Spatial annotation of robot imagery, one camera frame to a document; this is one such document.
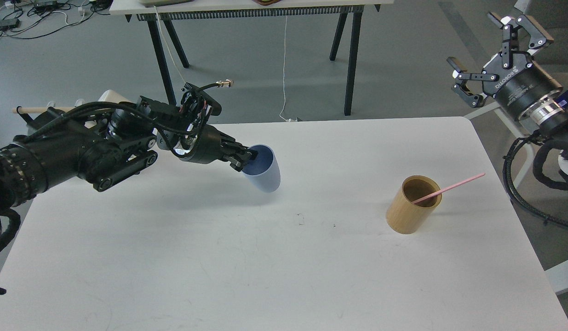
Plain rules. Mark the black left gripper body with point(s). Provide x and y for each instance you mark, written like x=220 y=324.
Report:
x=206 y=147

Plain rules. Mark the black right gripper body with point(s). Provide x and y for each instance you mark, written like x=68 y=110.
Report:
x=521 y=84

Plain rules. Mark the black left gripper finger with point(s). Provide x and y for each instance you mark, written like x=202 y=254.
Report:
x=235 y=151
x=238 y=161

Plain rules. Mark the blue plastic cup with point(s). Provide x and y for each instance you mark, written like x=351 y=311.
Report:
x=263 y=171

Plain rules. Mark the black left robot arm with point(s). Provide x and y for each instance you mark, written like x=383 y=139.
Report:
x=106 y=142

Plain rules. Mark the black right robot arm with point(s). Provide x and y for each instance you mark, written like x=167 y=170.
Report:
x=550 y=115

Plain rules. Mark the bamboo cylinder holder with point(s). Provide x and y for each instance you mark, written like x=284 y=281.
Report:
x=404 y=215

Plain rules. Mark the wooden dowel rod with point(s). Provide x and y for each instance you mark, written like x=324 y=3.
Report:
x=38 y=110

